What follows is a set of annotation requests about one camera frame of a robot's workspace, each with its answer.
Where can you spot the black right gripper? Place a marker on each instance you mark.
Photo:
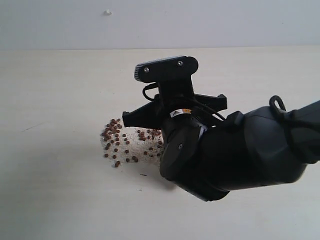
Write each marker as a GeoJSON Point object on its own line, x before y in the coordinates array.
{"type": "Point", "coordinates": [183, 118]}

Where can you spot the white wall hook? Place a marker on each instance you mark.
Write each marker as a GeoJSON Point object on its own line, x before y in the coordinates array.
{"type": "Point", "coordinates": [107, 12]}

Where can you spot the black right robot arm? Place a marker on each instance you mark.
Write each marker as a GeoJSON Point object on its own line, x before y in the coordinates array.
{"type": "Point", "coordinates": [209, 155]}

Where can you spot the pile of rice and beans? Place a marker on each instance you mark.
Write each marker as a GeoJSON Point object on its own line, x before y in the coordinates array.
{"type": "Point", "coordinates": [123, 145]}

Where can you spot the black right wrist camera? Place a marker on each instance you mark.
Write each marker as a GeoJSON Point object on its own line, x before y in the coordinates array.
{"type": "Point", "coordinates": [166, 69]}

